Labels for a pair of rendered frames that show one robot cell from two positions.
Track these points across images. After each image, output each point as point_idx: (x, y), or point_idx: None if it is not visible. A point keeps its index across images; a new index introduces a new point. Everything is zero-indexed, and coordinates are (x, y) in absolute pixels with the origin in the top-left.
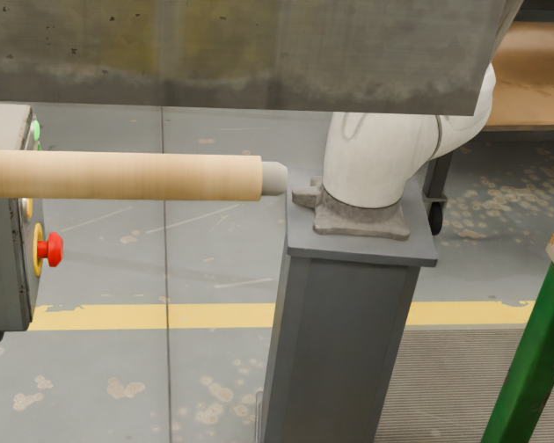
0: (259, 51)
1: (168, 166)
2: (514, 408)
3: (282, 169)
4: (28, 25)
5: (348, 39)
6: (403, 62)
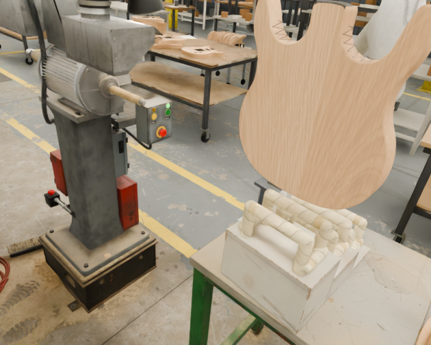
0: (95, 61)
1: (128, 94)
2: None
3: (142, 100)
4: (80, 53)
5: (101, 61)
6: (106, 66)
